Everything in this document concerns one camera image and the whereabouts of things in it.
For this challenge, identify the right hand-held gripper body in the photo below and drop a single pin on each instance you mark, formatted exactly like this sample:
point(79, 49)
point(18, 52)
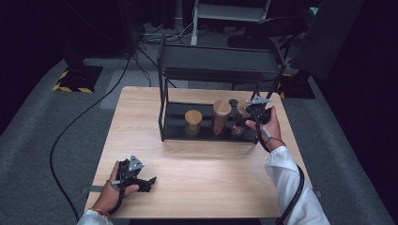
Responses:
point(258, 112)

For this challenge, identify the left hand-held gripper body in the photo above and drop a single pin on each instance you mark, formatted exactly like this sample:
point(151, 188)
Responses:
point(130, 175)

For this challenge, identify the tall glass jar brown contents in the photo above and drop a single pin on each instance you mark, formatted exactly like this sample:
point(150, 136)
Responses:
point(240, 125)

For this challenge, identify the tall glass jar pink contents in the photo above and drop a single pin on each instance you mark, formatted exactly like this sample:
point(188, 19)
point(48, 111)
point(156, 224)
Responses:
point(221, 112)

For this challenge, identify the short glass jar green contents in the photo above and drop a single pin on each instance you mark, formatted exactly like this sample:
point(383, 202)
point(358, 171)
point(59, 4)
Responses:
point(193, 120)

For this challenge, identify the black two-tier metal rack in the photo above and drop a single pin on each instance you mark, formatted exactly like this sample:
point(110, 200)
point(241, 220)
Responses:
point(212, 62)

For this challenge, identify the person's right hand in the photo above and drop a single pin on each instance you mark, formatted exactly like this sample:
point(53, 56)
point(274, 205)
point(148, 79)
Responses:
point(273, 131)

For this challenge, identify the person's left hand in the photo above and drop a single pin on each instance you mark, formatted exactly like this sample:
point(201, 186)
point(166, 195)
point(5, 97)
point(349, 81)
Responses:
point(109, 197)

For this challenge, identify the small black round object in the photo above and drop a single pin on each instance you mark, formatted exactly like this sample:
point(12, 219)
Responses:
point(233, 102)

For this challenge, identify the grey tape strip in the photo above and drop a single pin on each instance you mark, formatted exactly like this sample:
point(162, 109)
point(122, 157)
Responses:
point(92, 188)
point(317, 193)

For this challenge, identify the orange wristband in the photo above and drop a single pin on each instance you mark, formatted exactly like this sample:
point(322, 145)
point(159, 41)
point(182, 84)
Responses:
point(101, 212)

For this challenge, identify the dark grey panel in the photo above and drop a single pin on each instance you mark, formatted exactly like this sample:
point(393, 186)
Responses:
point(325, 34)

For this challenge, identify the white metal stand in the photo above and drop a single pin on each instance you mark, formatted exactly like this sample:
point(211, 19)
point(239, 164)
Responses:
point(230, 12)

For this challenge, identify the small teal lit screen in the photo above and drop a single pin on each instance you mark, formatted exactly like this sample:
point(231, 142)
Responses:
point(314, 10)

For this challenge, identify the yellow black striped base plate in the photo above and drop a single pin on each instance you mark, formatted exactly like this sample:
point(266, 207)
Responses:
point(297, 89)
point(79, 79)

